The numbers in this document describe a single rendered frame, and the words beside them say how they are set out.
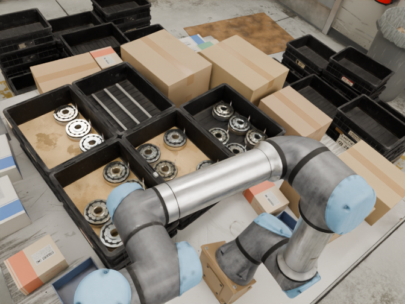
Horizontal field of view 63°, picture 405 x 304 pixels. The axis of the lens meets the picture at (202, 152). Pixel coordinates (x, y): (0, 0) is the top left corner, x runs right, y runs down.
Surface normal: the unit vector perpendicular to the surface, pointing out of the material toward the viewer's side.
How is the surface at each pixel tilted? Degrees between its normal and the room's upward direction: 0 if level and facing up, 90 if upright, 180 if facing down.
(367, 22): 90
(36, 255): 0
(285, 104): 0
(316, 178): 49
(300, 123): 0
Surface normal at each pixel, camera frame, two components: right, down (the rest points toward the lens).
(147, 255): -0.32, -0.47
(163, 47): 0.11, -0.62
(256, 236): -0.58, -0.24
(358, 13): -0.80, 0.40
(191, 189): 0.30, -0.36
